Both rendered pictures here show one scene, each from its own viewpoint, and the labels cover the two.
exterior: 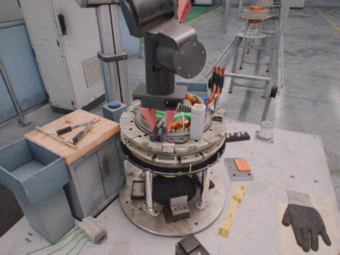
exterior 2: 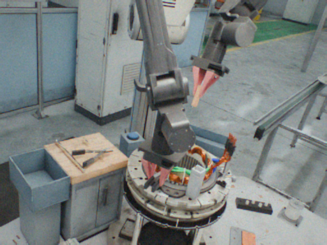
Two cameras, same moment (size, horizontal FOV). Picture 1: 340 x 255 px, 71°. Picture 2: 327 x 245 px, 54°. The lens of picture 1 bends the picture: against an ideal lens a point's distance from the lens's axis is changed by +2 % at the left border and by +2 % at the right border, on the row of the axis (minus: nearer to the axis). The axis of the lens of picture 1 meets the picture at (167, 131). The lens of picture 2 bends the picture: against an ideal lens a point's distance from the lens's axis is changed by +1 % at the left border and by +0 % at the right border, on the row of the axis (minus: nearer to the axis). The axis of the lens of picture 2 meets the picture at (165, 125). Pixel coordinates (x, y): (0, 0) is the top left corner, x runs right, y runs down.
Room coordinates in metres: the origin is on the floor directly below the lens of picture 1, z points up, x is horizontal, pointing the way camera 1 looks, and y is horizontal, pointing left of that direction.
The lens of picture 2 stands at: (-0.19, -0.10, 1.65)
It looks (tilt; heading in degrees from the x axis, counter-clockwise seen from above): 27 degrees down; 11
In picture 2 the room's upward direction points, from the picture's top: 11 degrees clockwise
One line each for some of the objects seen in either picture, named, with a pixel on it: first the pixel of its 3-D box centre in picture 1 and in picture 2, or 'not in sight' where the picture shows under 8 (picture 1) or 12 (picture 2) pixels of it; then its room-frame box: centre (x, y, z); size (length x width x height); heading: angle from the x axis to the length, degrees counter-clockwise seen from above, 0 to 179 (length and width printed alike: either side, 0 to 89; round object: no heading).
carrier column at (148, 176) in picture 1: (149, 187); (137, 230); (0.51, 0.06, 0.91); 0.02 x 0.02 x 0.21
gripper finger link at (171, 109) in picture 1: (161, 113); (159, 167); (0.44, 0.01, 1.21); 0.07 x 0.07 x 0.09; 79
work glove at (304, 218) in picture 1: (304, 217); not in sight; (0.49, -0.45, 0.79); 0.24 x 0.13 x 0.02; 158
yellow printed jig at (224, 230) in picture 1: (234, 206); not in sight; (0.53, -0.23, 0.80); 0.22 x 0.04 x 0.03; 152
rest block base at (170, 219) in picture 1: (176, 212); not in sight; (0.50, -0.03, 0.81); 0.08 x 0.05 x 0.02; 105
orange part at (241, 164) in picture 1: (242, 164); (248, 240); (0.74, -0.31, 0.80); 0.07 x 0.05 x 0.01; 3
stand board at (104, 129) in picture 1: (74, 132); (87, 155); (0.60, 0.28, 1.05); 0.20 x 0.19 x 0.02; 147
